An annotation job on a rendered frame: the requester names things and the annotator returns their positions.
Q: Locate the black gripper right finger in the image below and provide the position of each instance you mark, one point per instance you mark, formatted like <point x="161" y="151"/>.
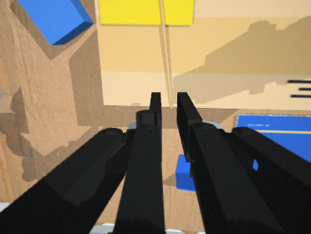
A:
<point x="230" y="202"/>

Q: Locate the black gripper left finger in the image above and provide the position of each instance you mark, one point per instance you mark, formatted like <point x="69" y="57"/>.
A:
<point x="73" y="195"/>

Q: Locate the blue notebook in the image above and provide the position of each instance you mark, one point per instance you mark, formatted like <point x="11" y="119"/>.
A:
<point x="290" y="131"/>

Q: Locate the tan cardboard box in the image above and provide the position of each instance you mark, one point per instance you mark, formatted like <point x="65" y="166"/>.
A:
<point x="237" y="54"/>

